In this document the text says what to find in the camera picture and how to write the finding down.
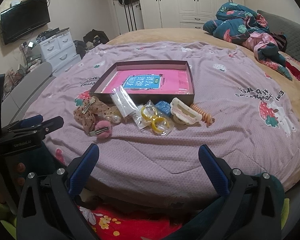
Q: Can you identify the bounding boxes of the white built-in wardrobe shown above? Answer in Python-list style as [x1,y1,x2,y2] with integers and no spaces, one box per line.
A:
[110,0,244,34]

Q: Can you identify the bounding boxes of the wall mounted black television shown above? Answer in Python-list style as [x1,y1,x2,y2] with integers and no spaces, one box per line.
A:
[0,0,50,45]

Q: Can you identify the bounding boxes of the yellow rings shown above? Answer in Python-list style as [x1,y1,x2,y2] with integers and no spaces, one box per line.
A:
[133,100,175,137]

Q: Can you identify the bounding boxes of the blue plastic small case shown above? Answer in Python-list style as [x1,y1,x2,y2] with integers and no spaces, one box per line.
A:
[155,100,171,116]

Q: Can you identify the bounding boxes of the red floral fabric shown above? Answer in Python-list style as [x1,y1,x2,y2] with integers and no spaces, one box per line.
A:
[78,204,182,239]

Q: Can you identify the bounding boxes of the white packet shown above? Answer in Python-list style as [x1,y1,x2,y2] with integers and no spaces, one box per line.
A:
[110,86,139,121]

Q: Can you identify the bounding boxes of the dark shallow tray box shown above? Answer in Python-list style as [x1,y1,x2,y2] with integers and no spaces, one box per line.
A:
[89,60,195,105]

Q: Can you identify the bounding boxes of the cream white hair claw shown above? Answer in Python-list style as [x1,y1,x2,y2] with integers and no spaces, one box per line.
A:
[170,98,202,126]

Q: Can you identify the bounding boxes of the teal floral crumpled quilt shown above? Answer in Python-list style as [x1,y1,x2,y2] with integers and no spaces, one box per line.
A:
[203,2,292,80]

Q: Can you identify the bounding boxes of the orange spiral hair tie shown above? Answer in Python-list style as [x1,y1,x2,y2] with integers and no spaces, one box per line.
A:
[189,103,215,127]

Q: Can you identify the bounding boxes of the black bag on floor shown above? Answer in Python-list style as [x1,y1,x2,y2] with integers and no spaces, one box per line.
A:
[83,29,109,46]

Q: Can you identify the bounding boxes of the purple strawberry print blanket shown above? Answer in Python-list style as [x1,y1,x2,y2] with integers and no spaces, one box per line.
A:
[26,42,300,202]

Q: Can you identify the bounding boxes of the pink pompom hair clip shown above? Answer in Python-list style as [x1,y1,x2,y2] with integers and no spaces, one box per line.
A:
[89,120,112,139]

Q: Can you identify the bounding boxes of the pink book in tray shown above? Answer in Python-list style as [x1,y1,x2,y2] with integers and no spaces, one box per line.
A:
[101,69,193,94]

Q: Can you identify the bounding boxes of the person's left hand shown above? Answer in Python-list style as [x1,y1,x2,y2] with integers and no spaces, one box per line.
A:
[0,162,27,205]

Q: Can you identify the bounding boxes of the white drawer cabinet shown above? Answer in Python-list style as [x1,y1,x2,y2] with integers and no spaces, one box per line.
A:
[31,28,81,76]

